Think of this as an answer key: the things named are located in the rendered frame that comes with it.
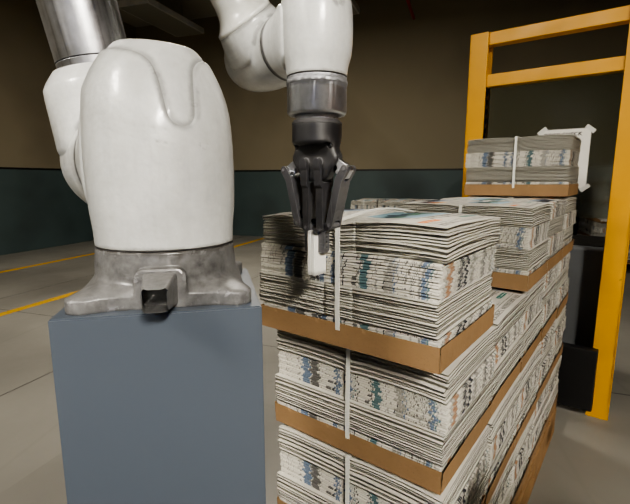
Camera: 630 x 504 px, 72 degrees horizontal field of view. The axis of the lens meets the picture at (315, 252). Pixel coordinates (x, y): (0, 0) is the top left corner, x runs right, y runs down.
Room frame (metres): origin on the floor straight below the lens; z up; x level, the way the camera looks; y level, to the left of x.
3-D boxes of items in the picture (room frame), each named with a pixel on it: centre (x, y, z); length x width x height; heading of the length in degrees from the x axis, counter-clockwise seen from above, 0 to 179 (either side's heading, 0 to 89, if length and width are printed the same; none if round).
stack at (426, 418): (1.22, -0.41, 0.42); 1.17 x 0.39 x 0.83; 143
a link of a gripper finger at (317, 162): (0.67, -0.01, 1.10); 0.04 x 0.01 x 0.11; 143
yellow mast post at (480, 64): (2.34, -0.85, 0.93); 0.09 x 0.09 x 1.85; 53
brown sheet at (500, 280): (1.33, -0.49, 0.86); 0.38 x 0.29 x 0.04; 53
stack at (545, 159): (1.80, -0.85, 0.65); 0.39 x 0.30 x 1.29; 53
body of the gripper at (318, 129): (0.67, 0.00, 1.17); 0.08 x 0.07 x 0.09; 53
